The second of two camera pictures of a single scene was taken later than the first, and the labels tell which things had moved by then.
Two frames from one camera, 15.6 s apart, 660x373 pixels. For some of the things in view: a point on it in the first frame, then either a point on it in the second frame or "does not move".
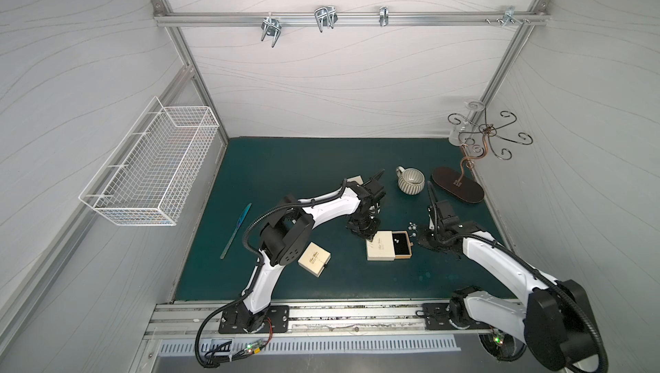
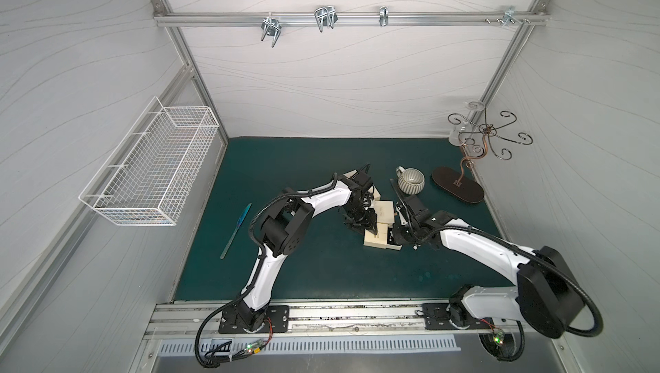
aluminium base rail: [180, 320] does not move
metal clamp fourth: [509, 15] does not move
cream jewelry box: [314, 259] -> [380, 240]
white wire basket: [149, 174] does not move
